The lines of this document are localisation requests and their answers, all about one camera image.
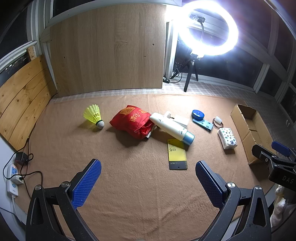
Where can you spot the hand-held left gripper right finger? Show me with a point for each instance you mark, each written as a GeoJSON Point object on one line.
{"type": "Point", "coordinates": [208, 183]}

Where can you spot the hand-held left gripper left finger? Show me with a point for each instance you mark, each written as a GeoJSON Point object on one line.
{"type": "Point", "coordinates": [89, 180]}

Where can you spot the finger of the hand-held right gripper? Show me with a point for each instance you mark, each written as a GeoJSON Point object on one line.
{"type": "Point", "coordinates": [261, 151]}
{"type": "Point", "coordinates": [281, 148]}

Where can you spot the printed tissue packet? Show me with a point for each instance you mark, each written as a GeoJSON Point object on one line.
{"type": "Point", "coordinates": [227, 139]}

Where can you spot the cardboard box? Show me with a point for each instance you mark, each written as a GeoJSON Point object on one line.
{"type": "Point", "coordinates": [242, 113]}

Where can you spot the blue round tape measure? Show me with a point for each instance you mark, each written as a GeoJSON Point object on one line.
{"type": "Point", "coordinates": [197, 114]}

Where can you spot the red cloth bag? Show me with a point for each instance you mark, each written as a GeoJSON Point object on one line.
{"type": "Point", "coordinates": [129, 120]}

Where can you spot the white fluffy cloth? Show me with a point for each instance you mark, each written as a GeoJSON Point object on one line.
{"type": "Point", "coordinates": [284, 208]}

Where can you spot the brown blanket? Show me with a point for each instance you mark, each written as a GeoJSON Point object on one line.
{"type": "Point", "coordinates": [129, 185]}

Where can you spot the yellow and black ruler card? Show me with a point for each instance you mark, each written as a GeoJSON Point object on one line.
{"type": "Point", "coordinates": [177, 155]}

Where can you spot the yellow shuttlecock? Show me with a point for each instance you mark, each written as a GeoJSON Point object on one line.
{"type": "Point", "coordinates": [92, 113]}

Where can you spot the white flat box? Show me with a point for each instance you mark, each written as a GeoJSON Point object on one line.
{"type": "Point", "coordinates": [181, 120]}

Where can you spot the white bottle with blue cap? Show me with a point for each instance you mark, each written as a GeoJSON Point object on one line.
{"type": "Point", "coordinates": [168, 126]}

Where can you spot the black power adapter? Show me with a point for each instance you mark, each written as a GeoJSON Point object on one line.
{"type": "Point", "coordinates": [22, 157]}

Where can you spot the white power strip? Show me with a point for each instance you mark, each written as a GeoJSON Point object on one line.
{"type": "Point", "coordinates": [12, 172]}

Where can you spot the black tripod leg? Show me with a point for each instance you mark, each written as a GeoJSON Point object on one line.
{"type": "Point", "coordinates": [188, 76]}

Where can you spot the pine wood panel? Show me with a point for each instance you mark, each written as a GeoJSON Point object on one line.
{"type": "Point", "coordinates": [20, 97]}

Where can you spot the black power strip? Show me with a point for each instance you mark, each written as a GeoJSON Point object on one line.
{"type": "Point", "coordinates": [166, 80]}

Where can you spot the large wooden board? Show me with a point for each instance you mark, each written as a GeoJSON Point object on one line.
{"type": "Point", "coordinates": [108, 51]}

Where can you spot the black gooseneck phone holder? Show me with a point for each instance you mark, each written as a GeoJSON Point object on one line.
{"type": "Point", "coordinates": [202, 32]}

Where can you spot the wooden strip with holes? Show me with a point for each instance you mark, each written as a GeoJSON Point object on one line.
{"type": "Point", "coordinates": [32, 53]}

